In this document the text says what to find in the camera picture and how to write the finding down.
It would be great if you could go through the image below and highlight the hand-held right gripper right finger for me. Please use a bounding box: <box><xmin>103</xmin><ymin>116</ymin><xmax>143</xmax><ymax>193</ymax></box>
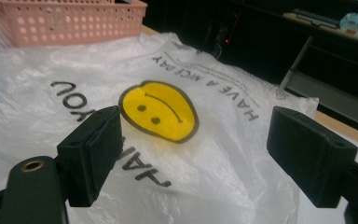
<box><xmin>266</xmin><ymin>105</ymin><xmax>358</xmax><ymax>209</ymax></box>

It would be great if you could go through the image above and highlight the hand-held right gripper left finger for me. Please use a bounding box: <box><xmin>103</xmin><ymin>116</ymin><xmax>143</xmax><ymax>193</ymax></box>
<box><xmin>56</xmin><ymin>105</ymin><xmax>124</xmax><ymax>208</ymax></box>

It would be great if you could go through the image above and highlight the grey metal stand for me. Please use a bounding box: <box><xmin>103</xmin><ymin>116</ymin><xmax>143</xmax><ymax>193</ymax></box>
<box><xmin>279</xmin><ymin>35</ymin><xmax>358</xmax><ymax>133</ymax></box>

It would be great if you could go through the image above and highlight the light blue tissue pack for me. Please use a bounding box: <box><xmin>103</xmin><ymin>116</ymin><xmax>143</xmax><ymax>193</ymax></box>
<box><xmin>339</xmin><ymin>9</ymin><xmax>358</xmax><ymax>37</ymax></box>

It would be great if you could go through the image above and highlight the pink perforated plastic basket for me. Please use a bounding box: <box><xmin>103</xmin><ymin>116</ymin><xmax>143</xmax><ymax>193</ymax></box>
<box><xmin>0</xmin><ymin>0</ymin><xmax>148</xmax><ymax>49</ymax></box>

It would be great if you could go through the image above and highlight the dark keyboard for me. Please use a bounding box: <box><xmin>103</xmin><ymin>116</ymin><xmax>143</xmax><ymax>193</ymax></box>
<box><xmin>292</xmin><ymin>7</ymin><xmax>343</xmax><ymax>29</ymax></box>

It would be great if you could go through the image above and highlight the white smiley plastic bag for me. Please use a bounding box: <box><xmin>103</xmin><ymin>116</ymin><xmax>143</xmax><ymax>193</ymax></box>
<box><xmin>0</xmin><ymin>32</ymin><xmax>320</xmax><ymax>224</ymax></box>

